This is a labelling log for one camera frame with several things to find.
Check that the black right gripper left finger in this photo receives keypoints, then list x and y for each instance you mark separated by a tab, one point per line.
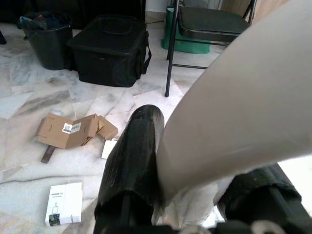
131	158

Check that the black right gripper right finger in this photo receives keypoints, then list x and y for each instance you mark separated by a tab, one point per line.
263	195

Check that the small plain white box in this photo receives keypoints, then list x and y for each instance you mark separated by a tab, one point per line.
109	149

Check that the flattened brown cardboard box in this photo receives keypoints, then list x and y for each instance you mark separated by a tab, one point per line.
70	132

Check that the white crumpled paper wrap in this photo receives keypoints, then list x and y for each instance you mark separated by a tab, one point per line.
190	207

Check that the white printed product box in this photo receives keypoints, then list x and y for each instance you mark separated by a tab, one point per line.
64	203

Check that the dark brown flat stick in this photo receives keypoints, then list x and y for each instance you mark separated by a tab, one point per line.
47	154

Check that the black fabric carry case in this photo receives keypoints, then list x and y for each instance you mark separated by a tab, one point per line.
109	51

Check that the green plastic container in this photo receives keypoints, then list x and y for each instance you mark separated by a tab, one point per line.
190	46

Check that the black bucket with bag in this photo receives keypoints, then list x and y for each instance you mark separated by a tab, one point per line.
48	41

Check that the black folding chair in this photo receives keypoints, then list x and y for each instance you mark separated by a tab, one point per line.
209	24

